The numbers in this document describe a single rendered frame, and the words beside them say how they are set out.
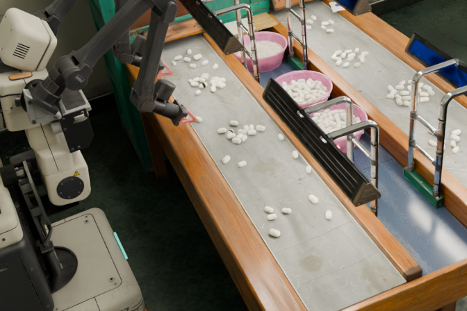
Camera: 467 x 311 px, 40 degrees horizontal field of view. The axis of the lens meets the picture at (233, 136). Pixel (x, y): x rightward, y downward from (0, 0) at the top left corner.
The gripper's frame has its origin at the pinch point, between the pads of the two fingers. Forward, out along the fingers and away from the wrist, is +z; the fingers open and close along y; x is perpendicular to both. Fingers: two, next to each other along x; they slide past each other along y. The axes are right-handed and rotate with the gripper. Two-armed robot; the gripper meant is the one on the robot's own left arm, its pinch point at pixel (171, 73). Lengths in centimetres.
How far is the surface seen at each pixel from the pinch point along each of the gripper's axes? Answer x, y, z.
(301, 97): -21, -30, 43
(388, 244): -14, -121, 29
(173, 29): -7.8, 42.6, 11.6
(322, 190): -9, -87, 28
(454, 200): -32, -113, 54
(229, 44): -29.0, -30.9, -0.7
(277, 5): -42, 42, 55
